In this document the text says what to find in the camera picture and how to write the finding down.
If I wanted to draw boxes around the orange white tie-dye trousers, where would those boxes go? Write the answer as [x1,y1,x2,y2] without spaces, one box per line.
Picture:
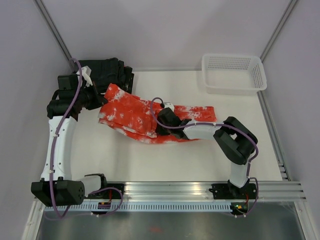
[97,83,218,145]

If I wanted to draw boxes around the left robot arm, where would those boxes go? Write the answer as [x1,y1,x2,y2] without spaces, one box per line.
[31,72,109,207]

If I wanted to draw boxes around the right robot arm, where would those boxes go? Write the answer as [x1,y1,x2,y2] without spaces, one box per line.
[155,107,259,198]

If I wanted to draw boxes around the folded black trousers top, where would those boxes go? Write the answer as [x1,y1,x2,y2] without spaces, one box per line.
[79,57,126,93]

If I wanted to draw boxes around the folded black white-speckled trousers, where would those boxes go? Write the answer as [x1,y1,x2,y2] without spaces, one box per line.
[97,66,134,94]

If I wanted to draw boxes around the white perforated plastic basket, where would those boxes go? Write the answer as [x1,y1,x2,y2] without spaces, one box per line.
[201,53,267,96]

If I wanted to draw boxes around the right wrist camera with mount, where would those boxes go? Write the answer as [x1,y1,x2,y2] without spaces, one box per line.
[160,101,175,112]

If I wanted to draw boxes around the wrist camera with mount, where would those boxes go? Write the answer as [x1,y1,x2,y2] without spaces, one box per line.
[76,66,93,88]
[160,101,175,112]

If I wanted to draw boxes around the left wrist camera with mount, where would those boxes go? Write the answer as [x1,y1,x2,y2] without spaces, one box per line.
[76,66,93,88]

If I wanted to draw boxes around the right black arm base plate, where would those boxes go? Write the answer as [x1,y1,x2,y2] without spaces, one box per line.
[208,183,258,200]

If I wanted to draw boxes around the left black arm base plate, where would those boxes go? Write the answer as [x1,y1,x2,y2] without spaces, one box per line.
[97,182,125,203]

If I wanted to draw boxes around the white slotted cable duct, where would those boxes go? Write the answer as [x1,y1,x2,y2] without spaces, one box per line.
[43,201,247,213]

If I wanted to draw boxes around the left aluminium frame post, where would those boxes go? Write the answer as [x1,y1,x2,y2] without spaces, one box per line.
[33,0,75,71]

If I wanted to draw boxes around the aluminium frame post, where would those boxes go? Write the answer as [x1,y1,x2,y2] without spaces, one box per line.
[260,0,300,63]
[33,0,75,71]

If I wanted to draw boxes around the aluminium front rail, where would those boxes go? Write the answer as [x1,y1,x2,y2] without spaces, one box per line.
[33,180,307,203]

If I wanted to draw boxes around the right aluminium frame post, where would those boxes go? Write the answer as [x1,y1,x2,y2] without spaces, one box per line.
[260,0,300,63]

